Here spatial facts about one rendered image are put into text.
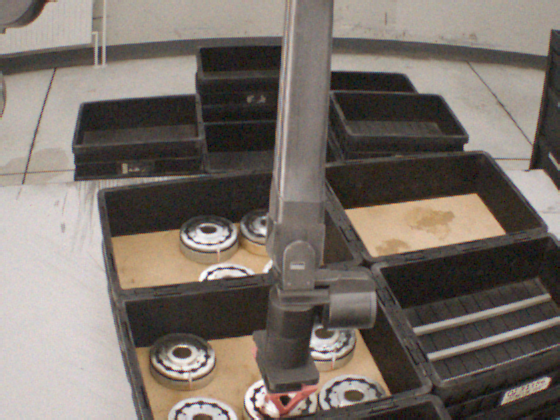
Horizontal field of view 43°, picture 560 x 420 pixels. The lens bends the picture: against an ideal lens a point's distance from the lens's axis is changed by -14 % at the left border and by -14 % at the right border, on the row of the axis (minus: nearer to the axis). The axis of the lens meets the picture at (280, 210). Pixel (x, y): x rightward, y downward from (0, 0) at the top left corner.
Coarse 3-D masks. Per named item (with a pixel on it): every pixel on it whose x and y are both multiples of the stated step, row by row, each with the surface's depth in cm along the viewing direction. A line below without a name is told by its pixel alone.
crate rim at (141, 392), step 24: (192, 288) 119; (216, 288) 119; (240, 288) 120; (120, 312) 113; (384, 312) 117; (408, 360) 108; (144, 384) 101; (432, 384) 104; (144, 408) 97; (336, 408) 100; (360, 408) 100
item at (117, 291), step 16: (208, 176) 144; (224, 176) 144; (240, 176) 145; (112, 192) 139; (336, 224) 134; (352, 240) 131; (112, 256) 125; (352, 256) 128; (112, 272) 120; (272, 272) 123; (112, 288) 117; (144, 288) 118; (160, 288) 118; (176, 288) 119
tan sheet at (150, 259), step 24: (120, 240) 144; (144, 240) 144; (168, 240) 145; (120, 264) 138; (144, 264) 138; (168, 264) 139; (192, 264) 139; (216, 264) 140; (240, 264) 140; (264, 264) 141
